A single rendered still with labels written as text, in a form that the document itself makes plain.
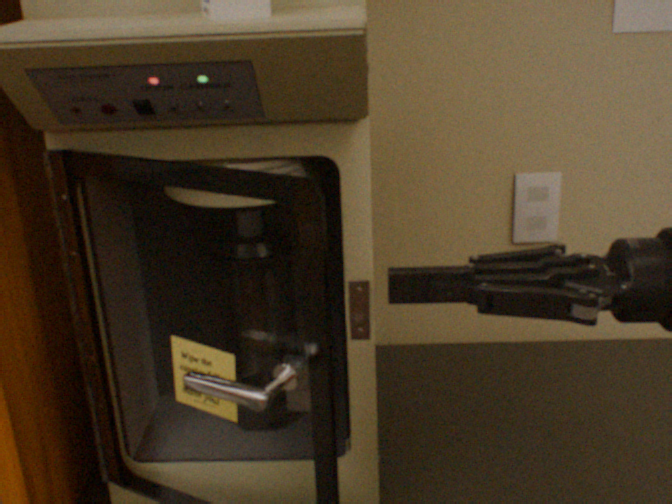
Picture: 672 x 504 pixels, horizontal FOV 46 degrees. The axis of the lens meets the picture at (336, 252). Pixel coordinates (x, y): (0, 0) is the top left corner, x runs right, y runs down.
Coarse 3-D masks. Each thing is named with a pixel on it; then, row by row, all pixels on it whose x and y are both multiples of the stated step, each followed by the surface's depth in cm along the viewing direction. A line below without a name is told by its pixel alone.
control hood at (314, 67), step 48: (0, 48) 64; (48, 48) 64; (96, 48) 64; (144, 48) 64; (192, 48) 64; (240, 48) 64; (288, 48) 64; (336, 48) 64; (288, 96) 70; (336, 96) 70
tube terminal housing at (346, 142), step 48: (48, 0) 73; (96, 0) 73; (144, 0) 73; (192, 0) 73; (288, 0) 73; (336, 0) 72; (48, 144) 78; (96, 144) 78; (144, 144) 78; (192, 144) 78; (240, 144) 78; (288, 144) 78; (336, 144) 77
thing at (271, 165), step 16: (176, 160) 87; (192, 160) 83; (208, 160) 82; (224, 160) 82; (240, 160) 82; (256, 160) 82; (272, 160) 82; (288, 160) 83; (304, 160) 85; (304, 176) 85; (320, 176) 88
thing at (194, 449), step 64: (128, 192) 74; (192, 192) 70; (256, 192) 67; (320, 192) 64; (128, 256) 77; (192, 256) 73; (256, 256) 69; (320, 256) 66; (128, 320) 80; (192, 320) 76; (256, 320) 72; (320, 320) 68; (128, 384) 84; (256, 384) 74; (320, 384) 71; (128, 448) 88; (192, 448) 82; (256, 448) 78; (320, 448) 73
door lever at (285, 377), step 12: (192, 372) 72; (276, 372) 72; (288, 372) 72; (192, 384) 71; (204, 384) 71; (216, 384) 70; (228, 384) 70; (240, 384) 70; (276, 384) 70; (288, 384) 72; (216, 396) 70; (228, 396) 70; (240, 396) 69; (252, 396) 68; (264, 396) 68; (252, 408) 68; (264, 408) 68
